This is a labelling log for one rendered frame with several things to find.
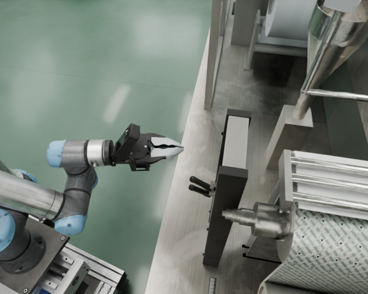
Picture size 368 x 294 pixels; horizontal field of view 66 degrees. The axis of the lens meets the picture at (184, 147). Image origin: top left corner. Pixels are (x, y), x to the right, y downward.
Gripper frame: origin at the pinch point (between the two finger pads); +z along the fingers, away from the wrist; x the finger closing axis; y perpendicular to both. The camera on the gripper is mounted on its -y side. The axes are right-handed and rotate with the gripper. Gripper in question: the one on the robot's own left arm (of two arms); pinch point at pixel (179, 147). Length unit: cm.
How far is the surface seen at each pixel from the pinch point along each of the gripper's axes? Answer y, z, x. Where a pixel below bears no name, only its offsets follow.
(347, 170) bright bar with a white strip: -24.4, 27.6, 19.1
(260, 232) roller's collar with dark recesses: -14.6, 14.2, 26.7
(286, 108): 9.4, 36.4, -19.2
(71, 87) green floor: 146, -103, -154
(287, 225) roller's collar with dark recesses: -16.3, 18.7, 26.0
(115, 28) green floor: 161, -72, -260
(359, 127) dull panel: 14, 62, -14
